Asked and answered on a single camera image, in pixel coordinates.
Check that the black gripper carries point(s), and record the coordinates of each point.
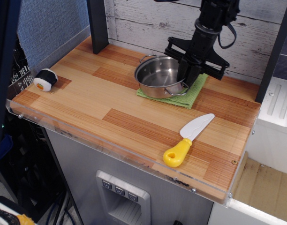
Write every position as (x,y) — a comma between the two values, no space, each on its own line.
(197,56)

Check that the metal pot with handles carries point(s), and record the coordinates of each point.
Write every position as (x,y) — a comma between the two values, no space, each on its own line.
(157,77)

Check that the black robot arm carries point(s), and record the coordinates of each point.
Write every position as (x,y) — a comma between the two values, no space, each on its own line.
(215,13)

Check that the green cloth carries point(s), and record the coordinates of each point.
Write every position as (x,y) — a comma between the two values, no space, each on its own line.
(185,101)

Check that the plush sushi roll toy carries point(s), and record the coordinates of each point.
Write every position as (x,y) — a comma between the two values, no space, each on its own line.
(45,79)

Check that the white toy sink unit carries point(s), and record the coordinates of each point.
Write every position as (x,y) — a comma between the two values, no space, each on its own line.
(260,188)

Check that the silver toy fridge dispenser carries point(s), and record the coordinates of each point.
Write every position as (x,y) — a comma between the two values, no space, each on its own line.
(123,203)

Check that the black plastic crate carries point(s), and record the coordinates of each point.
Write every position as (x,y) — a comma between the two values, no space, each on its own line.
(21,77)

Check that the clear acrylic table guard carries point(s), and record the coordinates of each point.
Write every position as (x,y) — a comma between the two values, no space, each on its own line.
(98,111)

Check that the yellow object bottom left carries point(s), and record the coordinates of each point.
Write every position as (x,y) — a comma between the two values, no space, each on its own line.
(24,220)

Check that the black right shelf post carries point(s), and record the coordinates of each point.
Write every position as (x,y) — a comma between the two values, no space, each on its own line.
(273,59)

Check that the black shelf post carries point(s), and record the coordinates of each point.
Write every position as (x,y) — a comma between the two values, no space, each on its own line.
(98,25)
(273,59)

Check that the yellow handled toy knife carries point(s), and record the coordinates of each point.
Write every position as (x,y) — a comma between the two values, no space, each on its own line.
(175,156)

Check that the black left shelf post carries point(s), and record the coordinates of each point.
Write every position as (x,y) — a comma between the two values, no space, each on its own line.
(98,25)

